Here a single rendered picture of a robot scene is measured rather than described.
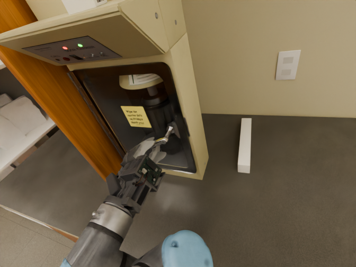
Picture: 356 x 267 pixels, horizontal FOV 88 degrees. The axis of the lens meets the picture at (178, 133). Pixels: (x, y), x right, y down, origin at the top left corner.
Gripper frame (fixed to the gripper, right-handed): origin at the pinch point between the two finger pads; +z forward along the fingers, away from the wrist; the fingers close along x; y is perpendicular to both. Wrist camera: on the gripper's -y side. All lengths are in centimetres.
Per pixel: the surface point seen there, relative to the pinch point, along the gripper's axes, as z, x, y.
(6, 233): -35, -17, -225
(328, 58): 48, -22, 44
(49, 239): -26, -42, -177
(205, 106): 48, -20, -8
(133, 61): 5.3, 19.3, 10.1
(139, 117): 4.0, 7.4, -0.9
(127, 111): 4.1, 10.7, -2.7
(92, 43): -2.4, 25.9, 12.1
